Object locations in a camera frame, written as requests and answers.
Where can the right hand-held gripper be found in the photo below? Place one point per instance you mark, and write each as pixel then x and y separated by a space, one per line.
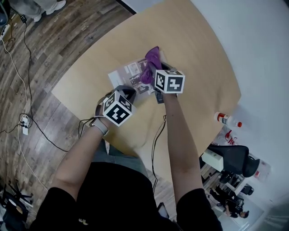
pixel 173 83

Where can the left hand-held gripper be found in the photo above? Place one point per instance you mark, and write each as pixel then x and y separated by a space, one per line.
pixel 117 112

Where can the purple cloth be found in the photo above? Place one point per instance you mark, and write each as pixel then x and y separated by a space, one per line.
pixel 152 56

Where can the grey photo-cover book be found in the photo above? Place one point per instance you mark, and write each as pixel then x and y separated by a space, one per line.
pixel 126 74

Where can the person's right forearm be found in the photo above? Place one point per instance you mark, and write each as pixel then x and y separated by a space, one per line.
pixel 180 146

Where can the person's left forearm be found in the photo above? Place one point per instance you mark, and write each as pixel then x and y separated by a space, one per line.
pixel 76 162

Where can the person's left hand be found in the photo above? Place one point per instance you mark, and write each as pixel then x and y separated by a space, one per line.
pixel 99 109

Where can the person's grey trousers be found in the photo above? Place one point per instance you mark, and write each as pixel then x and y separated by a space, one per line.
pixel 122 160

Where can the clear bottle red cap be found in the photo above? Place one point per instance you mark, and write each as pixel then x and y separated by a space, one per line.
pixel 224 118

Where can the clear bag red print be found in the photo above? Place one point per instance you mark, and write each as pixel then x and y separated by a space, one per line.
pixel 230 137

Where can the small white box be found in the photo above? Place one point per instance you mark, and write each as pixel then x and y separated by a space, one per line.
pixel 212 160

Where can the white power strip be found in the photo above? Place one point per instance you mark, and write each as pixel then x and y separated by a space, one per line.
pixel 25 126
pixel 4 31

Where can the person's black shirt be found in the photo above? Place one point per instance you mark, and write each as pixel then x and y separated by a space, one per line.
pixel 113 203

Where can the black mesh office chair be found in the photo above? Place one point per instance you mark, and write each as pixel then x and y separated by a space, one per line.
pixel 234 158

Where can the black phone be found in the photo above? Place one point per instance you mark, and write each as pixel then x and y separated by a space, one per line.
pixel 163 211

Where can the black power adapter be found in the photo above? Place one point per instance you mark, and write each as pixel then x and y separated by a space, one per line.
pixel 23 18

